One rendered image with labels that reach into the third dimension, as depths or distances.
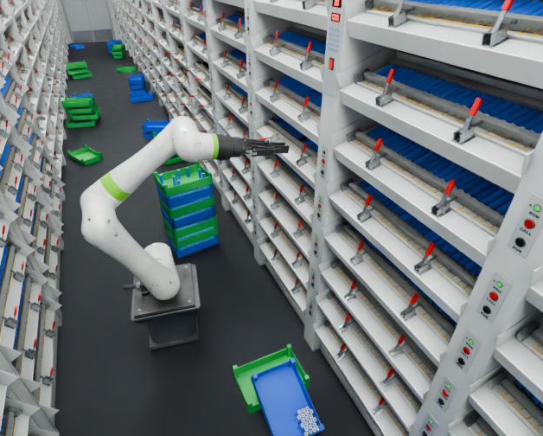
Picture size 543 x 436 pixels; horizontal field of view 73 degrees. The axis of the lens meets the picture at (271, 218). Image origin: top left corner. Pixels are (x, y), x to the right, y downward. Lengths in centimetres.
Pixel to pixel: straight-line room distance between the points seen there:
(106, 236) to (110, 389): 88
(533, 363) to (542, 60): 59
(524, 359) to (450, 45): 67
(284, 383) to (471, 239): 114
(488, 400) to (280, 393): 93
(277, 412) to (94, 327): 110
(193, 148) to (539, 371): 110
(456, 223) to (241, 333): 139
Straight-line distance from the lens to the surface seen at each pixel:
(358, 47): 120
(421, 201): 101
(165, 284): 160
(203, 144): 130
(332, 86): 122
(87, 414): 199
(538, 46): 83
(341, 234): 144
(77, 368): 216
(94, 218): 138
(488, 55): 83
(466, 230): 95
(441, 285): 106
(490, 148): 88
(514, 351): 99
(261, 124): 191
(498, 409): 113
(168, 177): 244
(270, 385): 179
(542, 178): 79
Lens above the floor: 163
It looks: 35 degrees down
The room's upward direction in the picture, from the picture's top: straight up
